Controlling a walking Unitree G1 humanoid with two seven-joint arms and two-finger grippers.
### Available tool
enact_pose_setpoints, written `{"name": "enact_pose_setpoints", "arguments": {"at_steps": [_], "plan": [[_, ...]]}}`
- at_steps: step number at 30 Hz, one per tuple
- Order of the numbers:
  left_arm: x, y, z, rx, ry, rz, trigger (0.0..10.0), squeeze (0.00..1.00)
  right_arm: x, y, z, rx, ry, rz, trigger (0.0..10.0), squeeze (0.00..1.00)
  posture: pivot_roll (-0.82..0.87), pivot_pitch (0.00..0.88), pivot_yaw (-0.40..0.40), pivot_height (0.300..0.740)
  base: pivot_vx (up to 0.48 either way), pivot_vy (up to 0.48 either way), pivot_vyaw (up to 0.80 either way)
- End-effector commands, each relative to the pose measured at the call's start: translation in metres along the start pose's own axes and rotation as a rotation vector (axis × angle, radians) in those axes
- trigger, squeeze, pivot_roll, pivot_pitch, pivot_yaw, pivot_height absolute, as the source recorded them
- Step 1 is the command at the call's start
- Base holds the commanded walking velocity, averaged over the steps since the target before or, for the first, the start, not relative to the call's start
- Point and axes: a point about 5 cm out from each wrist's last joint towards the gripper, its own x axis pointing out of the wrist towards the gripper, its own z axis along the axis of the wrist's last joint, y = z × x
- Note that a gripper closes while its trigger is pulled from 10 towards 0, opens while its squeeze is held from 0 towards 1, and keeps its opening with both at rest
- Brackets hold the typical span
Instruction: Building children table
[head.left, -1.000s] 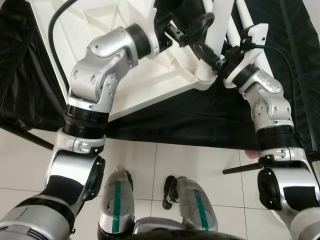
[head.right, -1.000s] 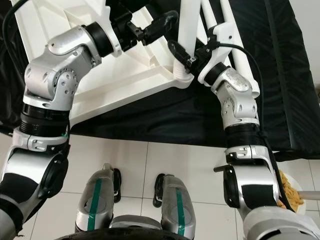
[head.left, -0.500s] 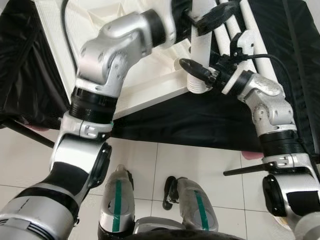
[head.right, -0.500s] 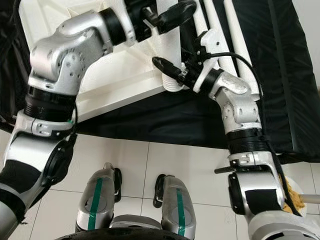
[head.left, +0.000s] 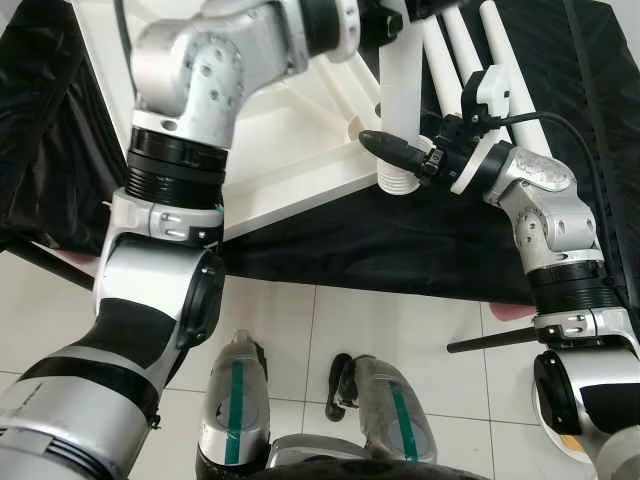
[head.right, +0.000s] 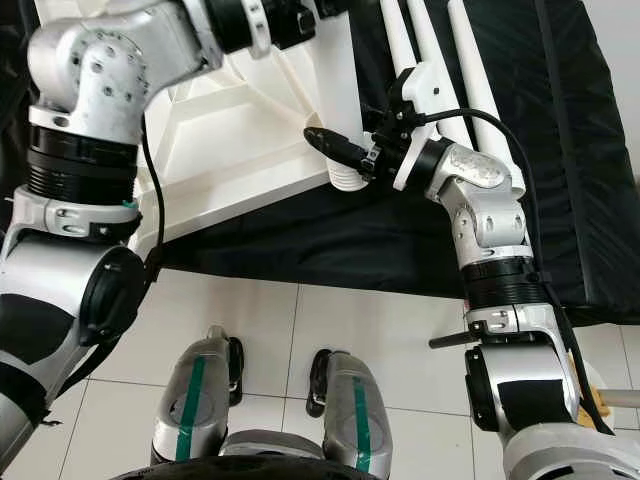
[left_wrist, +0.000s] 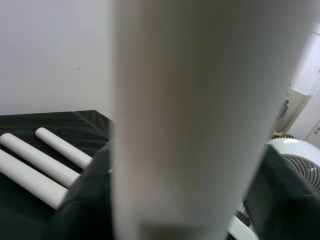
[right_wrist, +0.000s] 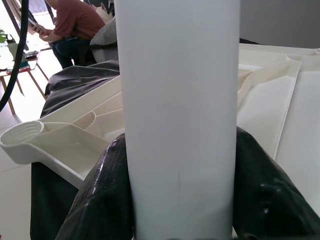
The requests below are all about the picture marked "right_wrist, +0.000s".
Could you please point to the black table cloth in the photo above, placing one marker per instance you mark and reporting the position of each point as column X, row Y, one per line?
column 55, row 200

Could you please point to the white plastic table leg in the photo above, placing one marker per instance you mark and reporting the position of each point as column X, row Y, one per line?
column 180, row 100

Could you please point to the grey cushion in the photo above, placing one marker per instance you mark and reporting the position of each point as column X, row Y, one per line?
column 107, row 32

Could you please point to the wooden side table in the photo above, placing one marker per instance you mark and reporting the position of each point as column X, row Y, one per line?
column 33, row 63

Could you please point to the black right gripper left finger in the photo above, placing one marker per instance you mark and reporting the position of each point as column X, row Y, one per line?
column 105, row 200

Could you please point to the person in red shirt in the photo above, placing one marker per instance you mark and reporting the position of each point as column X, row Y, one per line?
column 75, row 20

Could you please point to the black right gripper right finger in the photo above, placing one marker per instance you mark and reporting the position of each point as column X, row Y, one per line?
column 270, row 205

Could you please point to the white plastic children table top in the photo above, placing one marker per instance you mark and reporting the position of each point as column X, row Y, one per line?
column 275, row 100

